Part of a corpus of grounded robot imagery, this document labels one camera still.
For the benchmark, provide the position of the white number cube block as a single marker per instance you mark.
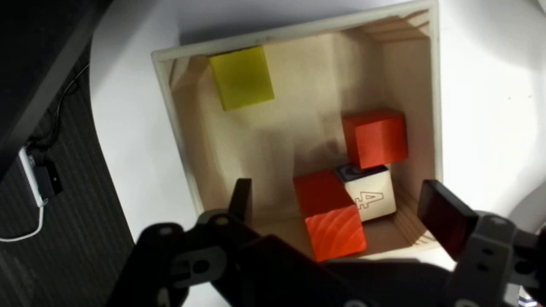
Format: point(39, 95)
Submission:
point(371, 190)

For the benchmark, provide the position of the open wooden tray box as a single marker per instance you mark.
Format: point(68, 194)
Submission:
point(383, 59)

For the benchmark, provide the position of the yellow cube block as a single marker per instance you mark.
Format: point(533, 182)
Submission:
point(243, 78)

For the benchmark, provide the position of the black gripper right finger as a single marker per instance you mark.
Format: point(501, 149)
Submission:
point(448, 217)

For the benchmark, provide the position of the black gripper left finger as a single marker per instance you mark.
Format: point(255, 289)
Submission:
point(242, 200)

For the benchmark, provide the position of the long orange block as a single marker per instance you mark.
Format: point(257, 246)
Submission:
point(330, 216)

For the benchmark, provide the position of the orange cube block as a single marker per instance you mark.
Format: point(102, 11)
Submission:
point(376, 137)

